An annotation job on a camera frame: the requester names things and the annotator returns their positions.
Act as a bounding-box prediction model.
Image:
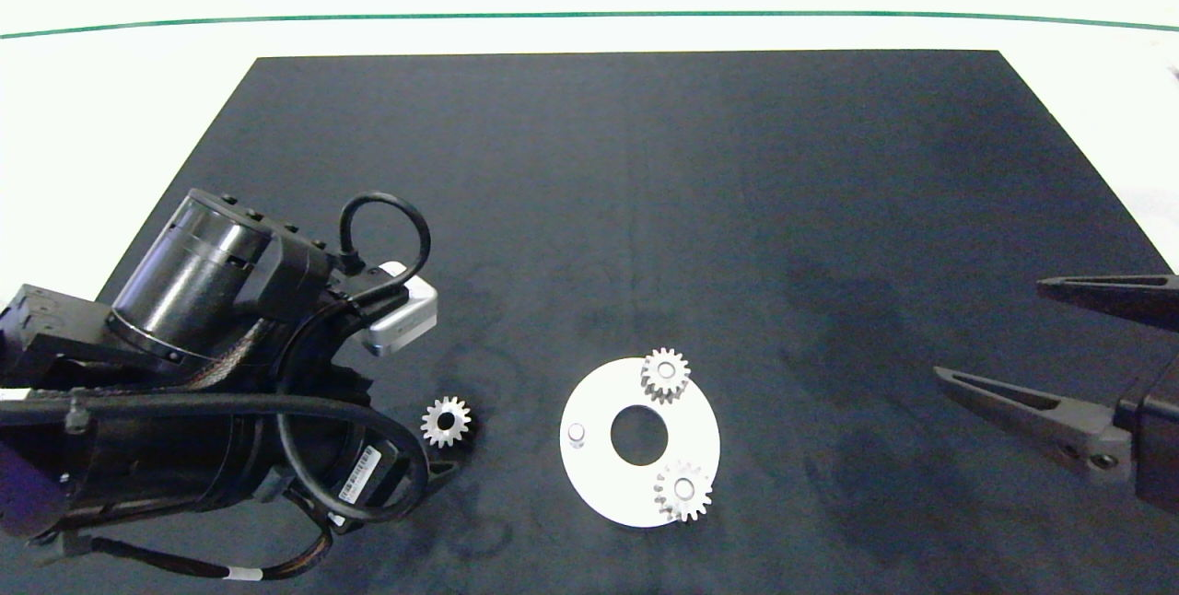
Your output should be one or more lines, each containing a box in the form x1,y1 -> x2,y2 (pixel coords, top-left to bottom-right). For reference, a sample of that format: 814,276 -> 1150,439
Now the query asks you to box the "thick black cable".
0,296 -> 431,522

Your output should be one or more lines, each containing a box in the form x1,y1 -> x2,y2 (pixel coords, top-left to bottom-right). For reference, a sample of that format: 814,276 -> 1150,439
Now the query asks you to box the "small steel planetary gear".
652,460 -> 715,523
420,395 -> 474,449
640,347 -> 692,405

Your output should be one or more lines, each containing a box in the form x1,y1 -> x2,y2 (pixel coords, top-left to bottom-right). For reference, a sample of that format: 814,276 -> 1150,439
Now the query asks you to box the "thin black tagged cable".
32,521 -> 334,582

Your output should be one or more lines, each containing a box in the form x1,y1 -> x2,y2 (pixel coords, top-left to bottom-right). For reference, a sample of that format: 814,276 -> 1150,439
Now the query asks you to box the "round white pinned carrier plate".
559,356 -> 722,529

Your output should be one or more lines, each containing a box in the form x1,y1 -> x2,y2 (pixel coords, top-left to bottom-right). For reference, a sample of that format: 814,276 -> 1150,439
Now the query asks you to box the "boxy silver wrist camera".
362,262 -> 438,356

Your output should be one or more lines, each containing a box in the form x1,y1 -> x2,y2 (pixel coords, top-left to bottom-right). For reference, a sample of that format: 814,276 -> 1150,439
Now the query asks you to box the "dark rectangular mat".
0,49 -> 1179,595

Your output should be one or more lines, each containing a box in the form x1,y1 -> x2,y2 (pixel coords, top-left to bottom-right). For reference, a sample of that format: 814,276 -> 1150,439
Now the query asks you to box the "black camera cable loop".
338,193 -> 432,301

